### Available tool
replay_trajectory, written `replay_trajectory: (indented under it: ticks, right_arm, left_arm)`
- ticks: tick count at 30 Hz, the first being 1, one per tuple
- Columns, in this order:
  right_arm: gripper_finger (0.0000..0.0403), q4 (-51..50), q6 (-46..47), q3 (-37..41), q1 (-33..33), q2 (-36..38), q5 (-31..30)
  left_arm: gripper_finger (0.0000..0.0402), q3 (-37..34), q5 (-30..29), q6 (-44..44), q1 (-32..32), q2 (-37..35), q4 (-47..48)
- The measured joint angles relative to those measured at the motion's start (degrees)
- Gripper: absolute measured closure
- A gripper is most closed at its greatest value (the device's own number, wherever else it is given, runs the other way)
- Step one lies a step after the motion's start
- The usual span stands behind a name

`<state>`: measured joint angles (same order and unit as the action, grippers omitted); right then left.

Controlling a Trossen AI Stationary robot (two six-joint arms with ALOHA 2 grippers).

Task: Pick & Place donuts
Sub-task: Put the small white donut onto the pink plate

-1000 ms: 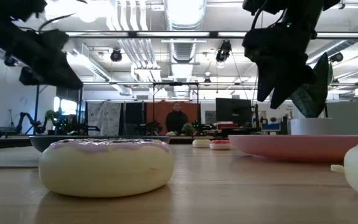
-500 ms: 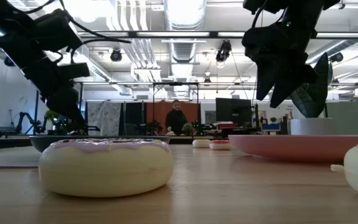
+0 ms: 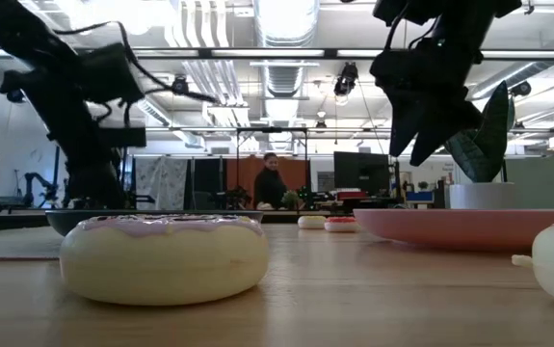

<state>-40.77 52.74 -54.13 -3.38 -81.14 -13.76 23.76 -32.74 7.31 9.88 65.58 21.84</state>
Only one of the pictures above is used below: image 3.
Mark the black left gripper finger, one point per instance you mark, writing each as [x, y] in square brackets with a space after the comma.
[83, 188]
[112, 188]

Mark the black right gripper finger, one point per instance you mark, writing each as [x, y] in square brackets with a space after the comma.
[445, 130]
[406, 125]

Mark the large lilac icing donut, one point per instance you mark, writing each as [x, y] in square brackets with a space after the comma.
[161, 265]

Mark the small red icing donut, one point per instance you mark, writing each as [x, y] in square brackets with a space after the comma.
[341, 225]

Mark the small yellow icing donut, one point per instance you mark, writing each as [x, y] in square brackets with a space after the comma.
[311, 222]

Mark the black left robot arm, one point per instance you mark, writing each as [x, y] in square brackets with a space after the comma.
[26, 38]

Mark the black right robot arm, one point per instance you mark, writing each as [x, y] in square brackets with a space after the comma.
[450, 9]

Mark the background black robot arm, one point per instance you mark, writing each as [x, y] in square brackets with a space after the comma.
[40, 185]

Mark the black round plate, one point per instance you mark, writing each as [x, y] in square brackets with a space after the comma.
[64, 221]

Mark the green snake plant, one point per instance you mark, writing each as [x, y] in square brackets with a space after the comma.
[483, 149]

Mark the grey patterned curtain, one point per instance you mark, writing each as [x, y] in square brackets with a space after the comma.
[161, 180]

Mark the black computer monitor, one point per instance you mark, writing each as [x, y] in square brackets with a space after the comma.
[361, 173]

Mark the blue box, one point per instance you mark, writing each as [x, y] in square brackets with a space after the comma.
[418, 196]

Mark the white plant pot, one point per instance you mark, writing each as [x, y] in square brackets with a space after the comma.
[481, 195]

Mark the red box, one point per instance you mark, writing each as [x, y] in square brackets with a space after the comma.
[351, 195]

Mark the grey woven placemat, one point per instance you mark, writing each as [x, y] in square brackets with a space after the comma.
[7, 243]

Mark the pink round plate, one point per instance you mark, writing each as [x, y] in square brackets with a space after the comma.
[450, 229]

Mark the grey green partition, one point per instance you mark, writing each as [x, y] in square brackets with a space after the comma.
[546, 183]

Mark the orange partition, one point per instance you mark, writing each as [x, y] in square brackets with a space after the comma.
[296, 178]

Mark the small background potted plant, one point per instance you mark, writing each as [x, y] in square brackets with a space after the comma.
[290, 198]

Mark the person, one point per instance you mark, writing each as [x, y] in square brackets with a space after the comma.
[269, 188]

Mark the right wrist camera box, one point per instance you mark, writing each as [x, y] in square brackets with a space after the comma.
[394, 70]

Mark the black overhead camera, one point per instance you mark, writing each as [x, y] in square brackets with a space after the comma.
[346, 79]

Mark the black metal frame stand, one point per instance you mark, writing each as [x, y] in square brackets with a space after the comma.
[271, 130]

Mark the silver ceiling duct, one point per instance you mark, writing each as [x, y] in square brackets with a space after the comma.
[286, 24]

